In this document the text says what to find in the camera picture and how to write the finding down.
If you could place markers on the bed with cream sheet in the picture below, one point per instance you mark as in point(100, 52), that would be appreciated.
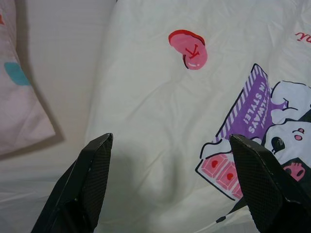
point(68, 48)

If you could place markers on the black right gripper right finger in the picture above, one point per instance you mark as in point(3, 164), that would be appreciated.
point(262, 184)

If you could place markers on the cream cartoon print blanket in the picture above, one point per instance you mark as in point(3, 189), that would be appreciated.
point(158, 97)

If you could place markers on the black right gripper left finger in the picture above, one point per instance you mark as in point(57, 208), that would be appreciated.
point(80, 189)

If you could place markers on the pink patterned pillow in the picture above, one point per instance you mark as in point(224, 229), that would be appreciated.
point(19, 109)

